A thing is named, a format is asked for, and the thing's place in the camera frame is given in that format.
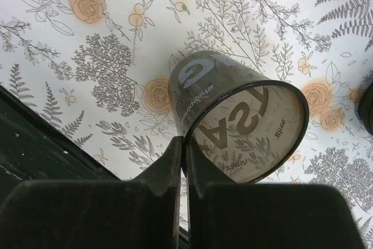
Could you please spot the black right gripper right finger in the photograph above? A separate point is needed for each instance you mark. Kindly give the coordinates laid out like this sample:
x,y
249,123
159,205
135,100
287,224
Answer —
x,y
226,214

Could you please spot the black plastic cup lid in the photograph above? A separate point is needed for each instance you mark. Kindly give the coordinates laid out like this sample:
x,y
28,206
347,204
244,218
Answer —
x,y
364,108

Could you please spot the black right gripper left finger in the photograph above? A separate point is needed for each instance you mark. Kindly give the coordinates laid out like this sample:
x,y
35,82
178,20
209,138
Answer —
x,y
140,213

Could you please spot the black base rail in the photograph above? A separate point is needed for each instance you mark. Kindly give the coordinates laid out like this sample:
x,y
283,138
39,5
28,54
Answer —
x,y
31,148

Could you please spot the dark translucent printed cup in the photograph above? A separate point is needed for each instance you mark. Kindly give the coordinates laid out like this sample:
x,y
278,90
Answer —
x,y
245,123

